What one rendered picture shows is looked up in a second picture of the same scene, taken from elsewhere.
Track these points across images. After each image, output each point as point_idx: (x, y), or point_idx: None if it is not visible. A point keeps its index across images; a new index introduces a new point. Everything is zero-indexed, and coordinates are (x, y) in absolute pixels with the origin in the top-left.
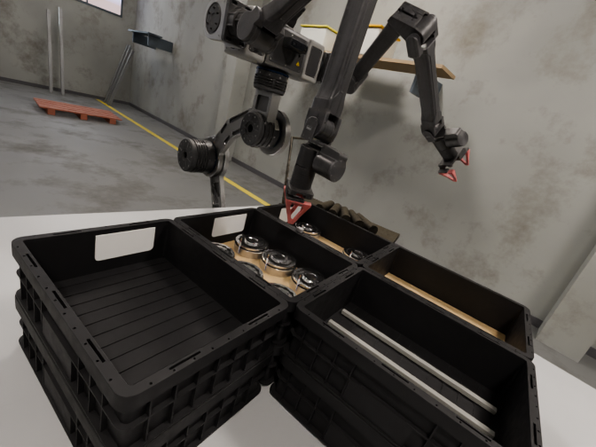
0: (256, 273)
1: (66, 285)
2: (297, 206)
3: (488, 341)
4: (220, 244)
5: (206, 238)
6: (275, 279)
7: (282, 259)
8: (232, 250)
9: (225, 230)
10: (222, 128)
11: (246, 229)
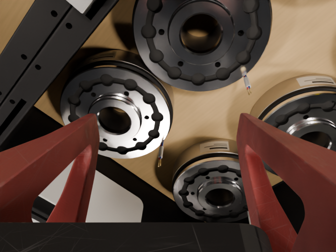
0: (323, 110)
1: None
2: (70, 138)
3: None
4: (179, 188)
5: (154, 209)
6: (282, 29)
7: (224, 27)
8: (202, 164)
9: (107, 190)
10: None
11: (34, 134)
